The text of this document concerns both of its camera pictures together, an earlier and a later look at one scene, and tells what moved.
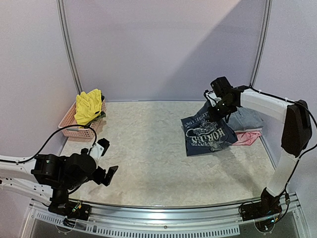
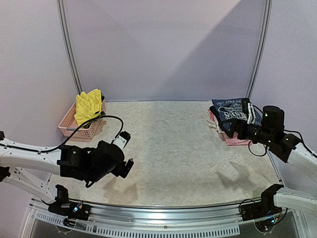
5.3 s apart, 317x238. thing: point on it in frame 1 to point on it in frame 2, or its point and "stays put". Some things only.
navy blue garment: [203, 135] to [238, 108]
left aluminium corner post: [65, 35] stays put
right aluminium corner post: [262, 46] stays put
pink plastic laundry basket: [80, 132] stays put
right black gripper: [217, 110] to [239, 129]
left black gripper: [99, 179] to [118, 170]
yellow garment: [87, 106] stays put
